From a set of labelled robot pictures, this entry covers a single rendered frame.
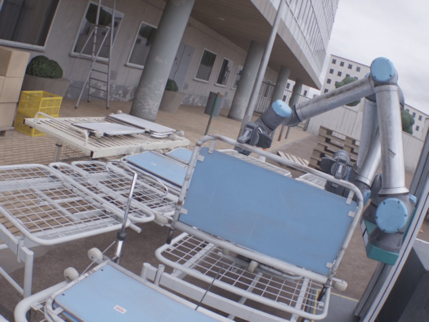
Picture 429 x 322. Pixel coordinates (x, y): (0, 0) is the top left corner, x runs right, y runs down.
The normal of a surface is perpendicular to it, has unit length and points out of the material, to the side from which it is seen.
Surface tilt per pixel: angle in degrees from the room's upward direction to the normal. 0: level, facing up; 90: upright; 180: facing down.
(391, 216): 94
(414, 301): 90
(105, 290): 8
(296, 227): 90
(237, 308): 90
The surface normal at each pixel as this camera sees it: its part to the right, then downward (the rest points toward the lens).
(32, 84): -0.05, 0.36
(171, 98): 0.36, 0.47
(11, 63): 0.94, 0.32
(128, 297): 0.25, -0.92
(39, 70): 0.62, 0.03
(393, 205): -0.55, 0.07
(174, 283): -0.31, 0.08
